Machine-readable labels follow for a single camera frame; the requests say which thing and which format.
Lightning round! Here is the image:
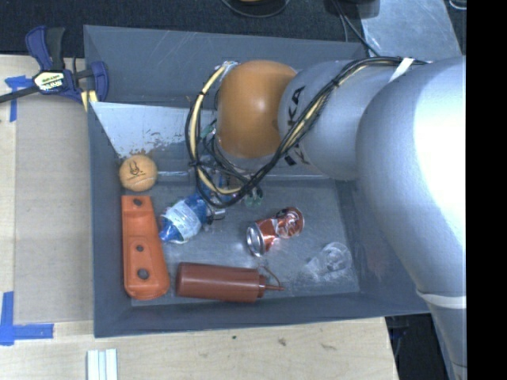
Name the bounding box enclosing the orange tennis ball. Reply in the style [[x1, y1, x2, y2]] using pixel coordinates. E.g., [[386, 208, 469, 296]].
[[118, 154, 159, 193]]

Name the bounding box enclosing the crushed blue plastic bottle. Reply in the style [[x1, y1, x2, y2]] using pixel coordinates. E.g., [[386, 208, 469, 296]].
[[158, 193, 227, 245]]

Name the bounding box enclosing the crushed red drink can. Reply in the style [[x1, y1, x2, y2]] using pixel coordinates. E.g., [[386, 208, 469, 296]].
[[246, 206, 306, 258]]

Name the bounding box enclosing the pale flat board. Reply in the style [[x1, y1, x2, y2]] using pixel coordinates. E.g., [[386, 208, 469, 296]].
[[13, 93, 96, 325]]

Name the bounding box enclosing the brown squeeze bottle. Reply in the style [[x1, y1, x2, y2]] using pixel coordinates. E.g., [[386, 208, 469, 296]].
[[174, 261, 286, 304]]

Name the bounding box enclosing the red-brown flat block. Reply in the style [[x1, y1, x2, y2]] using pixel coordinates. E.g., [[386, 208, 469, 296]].
[[120, 194, 172, 302]]

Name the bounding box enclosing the grey metal bin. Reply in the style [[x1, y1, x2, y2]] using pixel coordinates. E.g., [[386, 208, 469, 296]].
[[82, 24, 431, 339]]

